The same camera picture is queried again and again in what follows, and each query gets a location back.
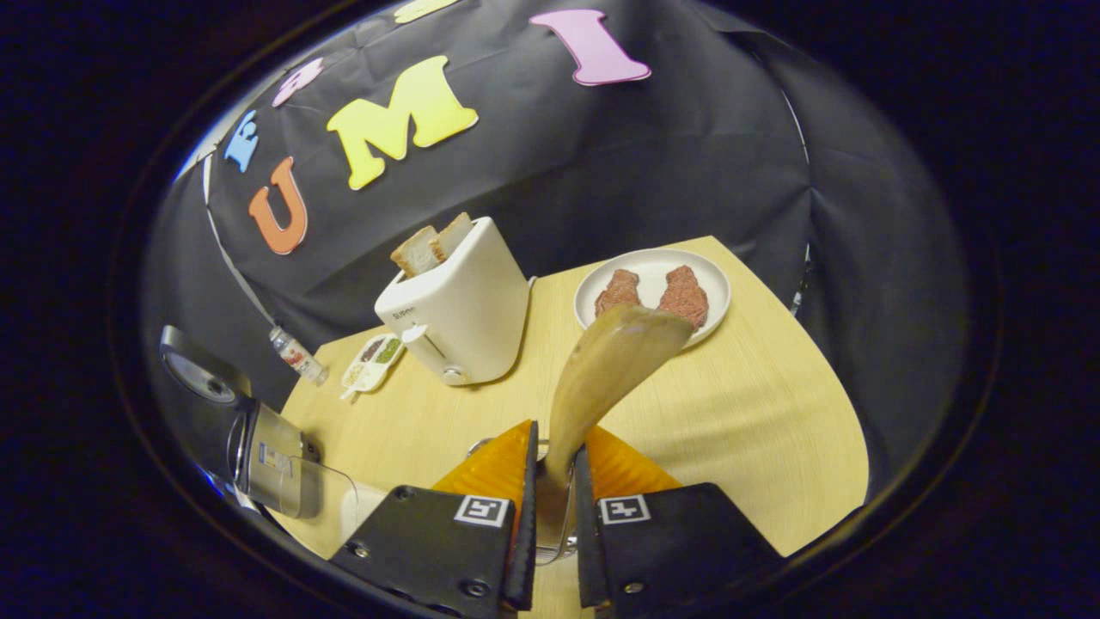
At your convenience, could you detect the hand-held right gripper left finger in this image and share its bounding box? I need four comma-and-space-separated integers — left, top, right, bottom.
331, 420, 540, 619

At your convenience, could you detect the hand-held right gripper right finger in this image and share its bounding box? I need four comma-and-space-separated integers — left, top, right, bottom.
573, 423, 785, 616

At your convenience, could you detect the clear chopstick holder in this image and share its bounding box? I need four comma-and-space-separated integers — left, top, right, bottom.
467, 437, 585, 567

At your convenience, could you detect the wooden spoon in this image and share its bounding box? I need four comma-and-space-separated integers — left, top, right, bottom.
541, 303, 694, 493

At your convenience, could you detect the black rice cooker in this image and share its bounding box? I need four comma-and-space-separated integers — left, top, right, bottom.
159, 325, 388, 538

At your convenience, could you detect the white divided tray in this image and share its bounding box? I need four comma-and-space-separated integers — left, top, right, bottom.
341, 334, 406, 399

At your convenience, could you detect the white toaster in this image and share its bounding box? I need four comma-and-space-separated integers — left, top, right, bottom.
375, 215, 532, 387

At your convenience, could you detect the white round plate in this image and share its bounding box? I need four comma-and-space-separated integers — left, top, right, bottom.
574, 248, 732, 348

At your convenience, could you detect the small clear bottle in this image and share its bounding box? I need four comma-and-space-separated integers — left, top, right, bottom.
269, 325, 330, 386

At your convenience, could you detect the black backdrop cloth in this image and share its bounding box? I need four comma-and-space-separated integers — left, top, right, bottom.
142, 0, 972, 499

